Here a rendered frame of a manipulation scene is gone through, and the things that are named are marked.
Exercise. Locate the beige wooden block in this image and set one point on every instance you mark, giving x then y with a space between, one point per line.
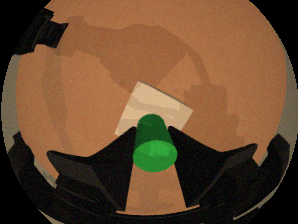
148 100

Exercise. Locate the green cylinder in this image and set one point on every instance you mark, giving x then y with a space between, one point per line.
153 149

